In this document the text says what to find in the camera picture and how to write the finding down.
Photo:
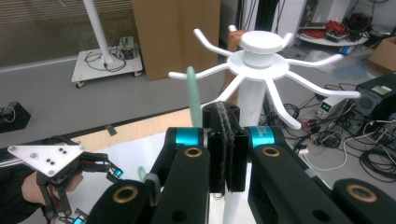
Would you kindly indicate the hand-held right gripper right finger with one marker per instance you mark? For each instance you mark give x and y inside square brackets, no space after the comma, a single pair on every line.
[239,161]

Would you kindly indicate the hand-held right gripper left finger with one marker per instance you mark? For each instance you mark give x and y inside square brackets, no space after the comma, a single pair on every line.
[218,155]

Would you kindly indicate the green cream silicone basting brush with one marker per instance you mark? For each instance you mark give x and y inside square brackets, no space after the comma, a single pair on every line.
[142,173]

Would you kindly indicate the green cream silicone spatula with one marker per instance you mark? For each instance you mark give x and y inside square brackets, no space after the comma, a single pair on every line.
[194,99]

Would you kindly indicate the white utensil hook rack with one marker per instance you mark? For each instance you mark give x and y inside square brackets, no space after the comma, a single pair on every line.
[261,62]

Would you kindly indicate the white grid mat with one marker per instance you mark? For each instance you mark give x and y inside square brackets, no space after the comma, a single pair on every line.
[130,155]

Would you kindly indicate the black box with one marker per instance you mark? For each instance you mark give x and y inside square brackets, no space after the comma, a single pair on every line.
[14,118]

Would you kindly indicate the grey bench power supply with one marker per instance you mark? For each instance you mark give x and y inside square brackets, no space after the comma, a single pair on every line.
[330,107]

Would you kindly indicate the large cardboard panel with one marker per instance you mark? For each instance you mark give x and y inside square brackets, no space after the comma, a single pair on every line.
[174,37]

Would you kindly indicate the small grey power box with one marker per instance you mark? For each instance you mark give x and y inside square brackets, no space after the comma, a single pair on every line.
[128,48]

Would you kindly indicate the white wheeled stand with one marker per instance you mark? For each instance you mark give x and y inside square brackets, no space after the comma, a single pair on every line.
[99,34]

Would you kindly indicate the blue floor sheet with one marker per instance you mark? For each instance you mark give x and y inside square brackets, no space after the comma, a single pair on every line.
[350,70]

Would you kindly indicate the black computer tower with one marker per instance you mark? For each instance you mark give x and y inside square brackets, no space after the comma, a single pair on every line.
[376,99]

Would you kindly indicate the round white table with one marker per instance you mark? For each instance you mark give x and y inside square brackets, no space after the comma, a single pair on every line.
[330,40]

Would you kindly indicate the blue tape roll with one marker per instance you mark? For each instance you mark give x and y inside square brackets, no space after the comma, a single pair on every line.
[345,50]

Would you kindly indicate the white cabinet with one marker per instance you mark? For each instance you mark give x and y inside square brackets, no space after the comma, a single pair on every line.
[292,15]

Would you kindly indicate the small cardboard box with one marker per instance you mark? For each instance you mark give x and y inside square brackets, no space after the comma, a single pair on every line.
[384,56]

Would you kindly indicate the grey rail bracket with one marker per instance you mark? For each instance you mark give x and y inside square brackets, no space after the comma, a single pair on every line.
[110,130]

